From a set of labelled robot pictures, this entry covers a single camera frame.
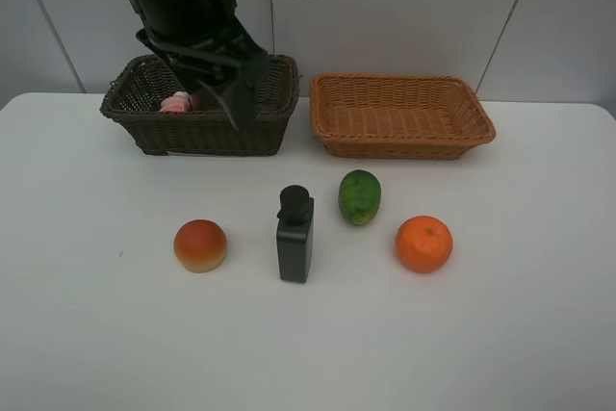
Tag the red orange peach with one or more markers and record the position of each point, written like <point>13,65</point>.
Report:
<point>200,245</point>

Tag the light orange wicker basket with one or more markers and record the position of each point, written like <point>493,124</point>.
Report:
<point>370,116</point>

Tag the orange tangerine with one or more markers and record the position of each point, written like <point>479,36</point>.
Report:
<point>423,244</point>

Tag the pink lotion bottle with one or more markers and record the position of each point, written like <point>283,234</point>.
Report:
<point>178,103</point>

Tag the green mango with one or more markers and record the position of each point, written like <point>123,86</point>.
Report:
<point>359,197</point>

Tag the dark brown wicker basket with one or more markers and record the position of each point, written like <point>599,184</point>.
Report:
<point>134,100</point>

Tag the black pump bottle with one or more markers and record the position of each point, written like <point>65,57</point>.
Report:
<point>294,234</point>

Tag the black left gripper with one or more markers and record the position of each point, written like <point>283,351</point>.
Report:
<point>206,46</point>

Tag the translucent purple plastic cup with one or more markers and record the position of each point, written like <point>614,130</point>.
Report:
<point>203,101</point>

